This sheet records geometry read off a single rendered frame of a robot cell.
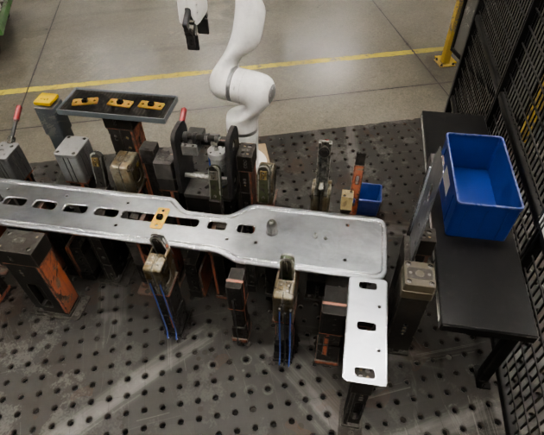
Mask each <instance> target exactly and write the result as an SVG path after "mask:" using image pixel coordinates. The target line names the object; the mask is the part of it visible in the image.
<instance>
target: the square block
mask: <svg viewBox="0 0 544 435"><path fill-rule="evenodd" d="M435 289H436V279H435V269H434V265H433V264H432V263H425V262H411V261H405V262H404V263H403V265H402V269H401V272H400V279H399V281H398V284H397V287H396V290H395V295H394V298H393V300H392V303H391V306H390V309H389V314H388V354H392V355H398V356H408V350H409V347H410V345H411V343H412V341H413V339H414V335H415V333H416V332H417V329H418V327H419V325H420V322H421V320H422V317H423V315H424V313H425V311H426V309H427V305H428V303H429V301H431V300H432V298H433V296H434V292H435Z"/></svg>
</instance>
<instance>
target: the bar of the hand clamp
mask: <svg viewBox="0 0 544 435"><path fill-rule="evenodd" d="M331 152H332V141H327V140H319V150H318V160H317V171H316V181H315V192H314V194H315V195H317V193H318V186H319V181H325V182H326V183H325V192H324V196H326V195H327V187H328V178H329V169H330V161H331Z"/></svg>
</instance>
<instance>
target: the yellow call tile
mask: <svg viewBox="0 0 544 435"><path fill-rule="evenodd" d="M58 97H59V95H58V94H53V93H44V92H43V93H42V94H41V95H40V96H39V97H38V98H37V99H36V100H35V101H34V104H35V105H45V106H51V105H52V104H53V103H54V101H55V100H56V99H57V98H58Z"/></svg>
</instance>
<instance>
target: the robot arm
mask: <svg viewBox="0 0 544 435"><path fill-rule="evenodd" d="M177 4H178V12H179V19H180V23H181V24H182V27H183V28H184V32H185V36H186V40H187V49H188V50H197V51H199V50H200V47H199V36H198V35H197V29H198V33H199V34H206V35H209V33H210V30H209V22H208V19H206V18H208V14H207V8H208V7H207V0H177ZM265 14H266V10H265V6H264V3H263V0H235V14H234V22H233V28H232V32H231V38H230V40H229V43H228V46H227V48H226V49H225V52H224V53H223V55H222V57H221V58H220V59H219V61H218V63H217V64H216V66H215V67H214V68H213V70H212V73H211V75H210V78H209V86H210V90H211V92H212V94H213V95H214V96H216V97H217V98H220V99H223V100H226V101H230V102H233V103H237V104H242V105H239V106H236V107H233V108H231V109H229V110H228V112H227V114H226V132H227V133H228V130H229V128H230V126H231V125H235V126H237V129H238V139H239V143H241V142H249V143H255V144H256V157H257V158H256V172H257V170H258V168H259V164H260V163H261V162H267V159H266V156H265V155H264V154H263V153H262V152H261V151H260V150H258V117H259V115H260V114H261V112H262V111H264V110H265V109H266V108H267V107H268V106H269V105H270V103H271V102H272V100H273V99H274V97H275V83H274V81H273V79H272V78H271V77H270V76H269V75H267V74H265V73H262V72H257V71H253V70H249V69H245V68H242V67H239V66H238V63H239V61H240V60H241V58H242V57H243V56H245V55H246V54H248V53H250V52H252V51H253V50H254V49H255V48H256V47H257V46H258V44H259V42H260V40H261V38H262V35H263V27H264V21H265ZM190 20H193V21H194V22H189V21H190ZM189 25H192V26H193V30H192V29H191V28H190V26H189Z"/></svg>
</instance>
